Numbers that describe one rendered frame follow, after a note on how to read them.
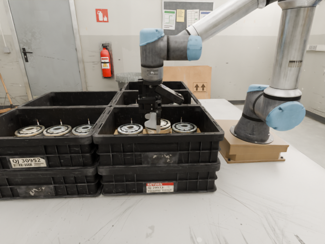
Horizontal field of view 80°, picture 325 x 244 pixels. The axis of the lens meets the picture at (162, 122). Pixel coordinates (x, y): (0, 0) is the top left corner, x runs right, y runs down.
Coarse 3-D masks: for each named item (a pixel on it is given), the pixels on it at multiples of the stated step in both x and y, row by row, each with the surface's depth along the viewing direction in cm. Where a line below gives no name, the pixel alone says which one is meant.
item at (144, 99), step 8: (144, 80) 65; (160, 80) 65; (144, 88) 66; (152, 88) 67; (144, 96) 68; (152, 96) 68; (160, 96) 68; (144, 104) 68; (152, 104) 68; (144, 112) 69
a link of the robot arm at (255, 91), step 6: (252, 84) 84; (258, 84) 85; (252, 90) 80; (258, 90) 78; (246, 96) 85; (252, 96) 80; (258, 96) 77; (246, 102) 84; (252, 102) 79; (246, 108) 84; (252, 108) 79; (246, 114) 85; (252, 114) 82
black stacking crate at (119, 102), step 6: (126, 96) 112; (132, 96) 112; (162, 96) 113; (186, 96) 114; (120, 102) 101; (126, 102) 113; (132, 102) 113; (162, 102) 114; (168, 102) 114; (186, 102) 115
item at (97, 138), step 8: (208, 112) 76; (104, 120) 69; (96, 128) 62; (216, 128) 63; (96, 136) 57; (104, 136) 57; (112, 136) 57; (120, 136) 57; (128, 136) 57; (136, 136) 57; (144, 136) 57; (152, 136) 57; (160, 136) 57; (168, 136) 58; (176, 136) 58; (184, 136) 58; (192, 136) 58; (200, 136) 58; (208, 136) 58; (216, 136) 58
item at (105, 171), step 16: (112, 176) 63; (128, 176) 64; (144, 176) 64; (160, 176) 64; (176, 176) 64; (192, 176) 65; (208, 176) 64; (112, 192) 66; (128, 192) 66; (144, 192) 65; (160, 192) 66; (176, 192) 66; (192, 192) 66
